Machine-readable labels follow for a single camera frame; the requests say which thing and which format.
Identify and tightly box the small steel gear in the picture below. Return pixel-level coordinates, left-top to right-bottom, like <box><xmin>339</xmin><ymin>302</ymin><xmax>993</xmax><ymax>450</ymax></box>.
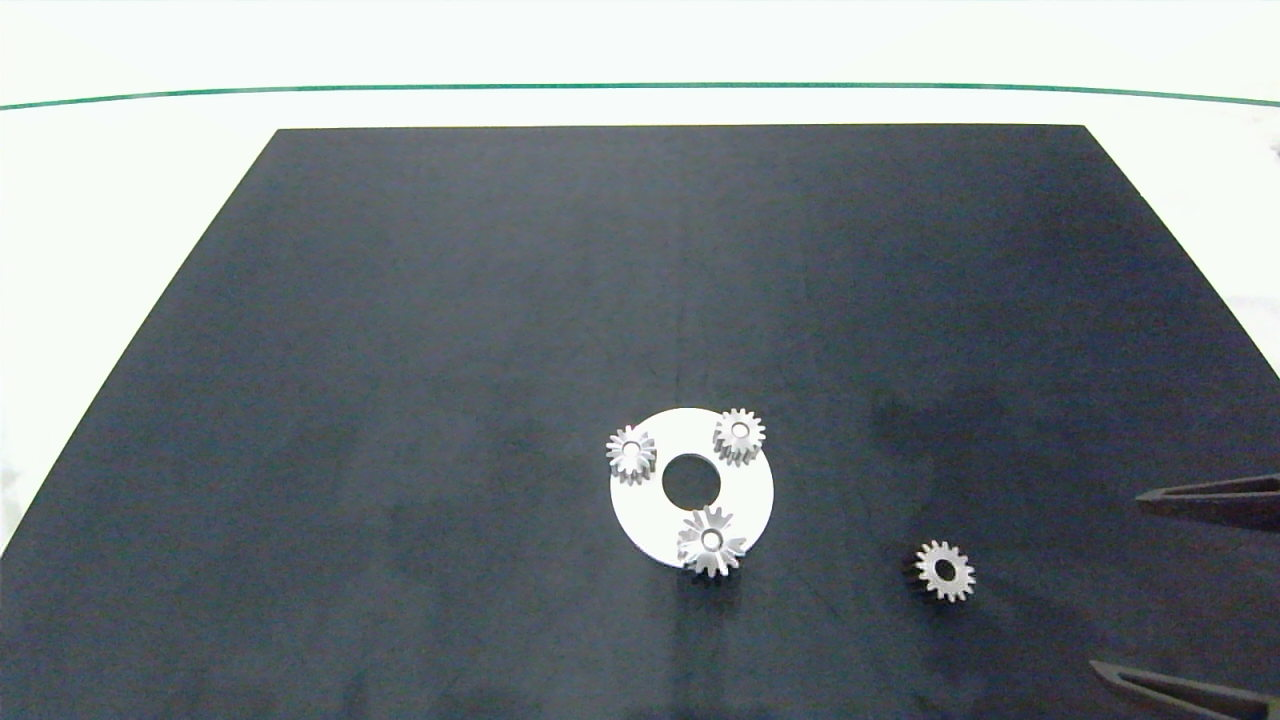
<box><xmin>913</xmin><ymin>540</ymin><xmax>977</xmax><ymax>603</ymax></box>
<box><xmin>712</xmin><ymin>407</ymin><xmax>767</xmax><ymax>467</ymax></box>
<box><xmin>605</xmin><ymin>425</ymin><xmax>658</xmax><ymax>486</ymax></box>

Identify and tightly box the dark rectangular mat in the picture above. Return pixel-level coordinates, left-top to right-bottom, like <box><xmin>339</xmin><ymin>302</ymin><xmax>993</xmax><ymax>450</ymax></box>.
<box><xmin>0</xmin><ymin>124</ymin><xmax>1280</xmax><ymax>720</ymax></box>

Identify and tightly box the round white plate with pins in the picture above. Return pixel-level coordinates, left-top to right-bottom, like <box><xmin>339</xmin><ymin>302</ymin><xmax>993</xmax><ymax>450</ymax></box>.
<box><xmin>609</xmin><ymin>407</ymin><xmax>775</xmax><ymax>570</ymax></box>

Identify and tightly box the large steel gear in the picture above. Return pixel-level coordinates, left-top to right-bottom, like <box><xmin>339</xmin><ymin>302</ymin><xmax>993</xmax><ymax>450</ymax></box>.
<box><xmin>677</xmin><ymin>505</ymin><xmax>748</xmax><ymax>579</ymax></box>

